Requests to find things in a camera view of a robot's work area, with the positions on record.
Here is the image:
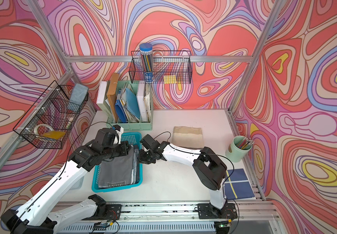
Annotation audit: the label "left black wire basket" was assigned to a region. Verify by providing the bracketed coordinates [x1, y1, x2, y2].
[13, 81, 89, 149]

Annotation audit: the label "back black wire basket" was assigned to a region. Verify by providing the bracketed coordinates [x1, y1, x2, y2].
[129, 50, 192, 84]

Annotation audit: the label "green pencil cup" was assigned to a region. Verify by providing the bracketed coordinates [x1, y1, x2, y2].
[226, 136, 254, 162]

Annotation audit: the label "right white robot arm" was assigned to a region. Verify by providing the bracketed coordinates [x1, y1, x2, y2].
[139, 135, 227, 210]

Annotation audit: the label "black wire basket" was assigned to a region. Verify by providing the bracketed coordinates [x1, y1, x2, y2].
[129, 50, 192, 84]
[13, 81, 89, 149]

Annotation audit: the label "blue lidded pencil tube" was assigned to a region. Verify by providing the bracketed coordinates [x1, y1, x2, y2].
[139, 43, 154, 83]

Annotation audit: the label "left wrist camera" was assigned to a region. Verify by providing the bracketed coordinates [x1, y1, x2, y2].
[113, 124, 124, 144]

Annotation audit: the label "grey blue sponge block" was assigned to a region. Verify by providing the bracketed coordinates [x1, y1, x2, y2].
[70, 83, 89, 105]

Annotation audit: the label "navy pillowcase with yellow stripe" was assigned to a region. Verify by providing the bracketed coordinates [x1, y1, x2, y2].
[224, 169, 255, 200]

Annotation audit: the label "blue folder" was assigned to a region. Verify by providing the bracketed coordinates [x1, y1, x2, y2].
[123, 88, 140, 121]

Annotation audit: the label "yellow card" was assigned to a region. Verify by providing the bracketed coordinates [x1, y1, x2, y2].
[42, 131, 66, 140]

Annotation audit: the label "green file organizer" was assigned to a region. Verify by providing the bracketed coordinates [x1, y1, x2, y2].
[107, 81, 154, 131]

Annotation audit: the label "grey pillowcase with label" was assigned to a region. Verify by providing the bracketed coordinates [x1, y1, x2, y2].
[97, 145, 140, 189]

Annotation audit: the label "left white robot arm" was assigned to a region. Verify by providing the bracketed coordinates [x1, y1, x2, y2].
[1, 125, 130, 234]

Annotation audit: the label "white book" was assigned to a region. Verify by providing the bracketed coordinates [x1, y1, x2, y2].
[96, 81, 108, 111]

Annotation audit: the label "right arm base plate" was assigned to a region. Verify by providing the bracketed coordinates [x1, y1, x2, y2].
[194, 203, 238, 220]

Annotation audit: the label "yellow sticky notes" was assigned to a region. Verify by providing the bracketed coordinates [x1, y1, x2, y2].
[163, 75, 177, 84]

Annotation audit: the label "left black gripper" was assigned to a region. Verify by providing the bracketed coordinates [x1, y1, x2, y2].
[101, 139, 133, 160]

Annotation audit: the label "beige and grey pillowcase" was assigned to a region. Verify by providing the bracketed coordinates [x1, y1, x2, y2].
[172, 126, 205, 149]

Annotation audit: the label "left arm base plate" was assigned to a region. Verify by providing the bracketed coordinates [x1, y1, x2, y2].
[83, 204, 122, 220]

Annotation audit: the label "brown folder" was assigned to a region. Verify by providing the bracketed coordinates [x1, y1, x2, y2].
[107, 73, 119, 123]

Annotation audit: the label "teal plastic basket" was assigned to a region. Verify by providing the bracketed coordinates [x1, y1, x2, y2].
[92, 132, 143, 193]

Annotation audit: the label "white tape roll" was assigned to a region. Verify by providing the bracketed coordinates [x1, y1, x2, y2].
[34, 124, 54, 135]

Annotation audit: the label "white binder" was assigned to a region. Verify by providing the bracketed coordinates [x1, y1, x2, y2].
[136, 83, 148, 122]

